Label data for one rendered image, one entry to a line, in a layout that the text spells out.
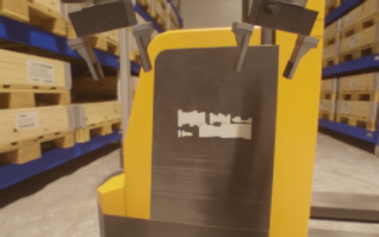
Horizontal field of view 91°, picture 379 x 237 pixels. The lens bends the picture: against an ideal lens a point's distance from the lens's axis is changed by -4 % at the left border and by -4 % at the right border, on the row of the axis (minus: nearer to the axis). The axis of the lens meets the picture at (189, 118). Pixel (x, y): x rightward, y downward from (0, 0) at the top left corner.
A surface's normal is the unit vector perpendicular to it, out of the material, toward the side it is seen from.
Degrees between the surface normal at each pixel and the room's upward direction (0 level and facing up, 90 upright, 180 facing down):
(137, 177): 90
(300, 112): 90
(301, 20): 114
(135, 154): 90
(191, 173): 90
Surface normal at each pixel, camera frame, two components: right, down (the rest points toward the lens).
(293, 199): -0.18, 0.12
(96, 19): -0.11, 0.50
